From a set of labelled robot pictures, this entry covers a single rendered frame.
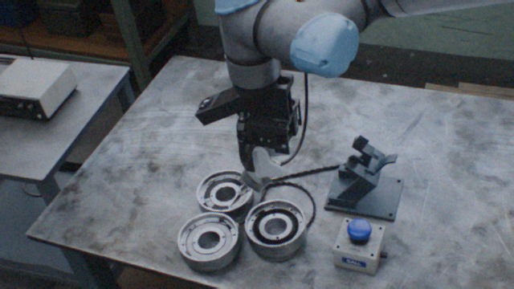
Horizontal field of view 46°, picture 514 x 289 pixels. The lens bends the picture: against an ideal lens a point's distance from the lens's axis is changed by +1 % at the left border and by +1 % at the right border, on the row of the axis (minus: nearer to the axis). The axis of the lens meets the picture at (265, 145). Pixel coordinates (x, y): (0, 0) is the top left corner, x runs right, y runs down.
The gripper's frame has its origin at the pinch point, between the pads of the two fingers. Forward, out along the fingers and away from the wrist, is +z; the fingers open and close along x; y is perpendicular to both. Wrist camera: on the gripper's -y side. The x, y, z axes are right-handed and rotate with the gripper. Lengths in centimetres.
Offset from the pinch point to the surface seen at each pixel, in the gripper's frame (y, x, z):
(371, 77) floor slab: -11, 151, 93
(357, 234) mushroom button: 17.5, -4.4, 5.9
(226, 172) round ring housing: -10.3, 7.1, 9.8
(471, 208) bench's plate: 34.1, 11.4, 13.3
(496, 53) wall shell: 39, 157, 80
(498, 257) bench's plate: 38.9, 1.9, 13.3
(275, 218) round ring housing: 1.9, -0.9, 10.6
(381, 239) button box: 20.8, -2.5, 8.8
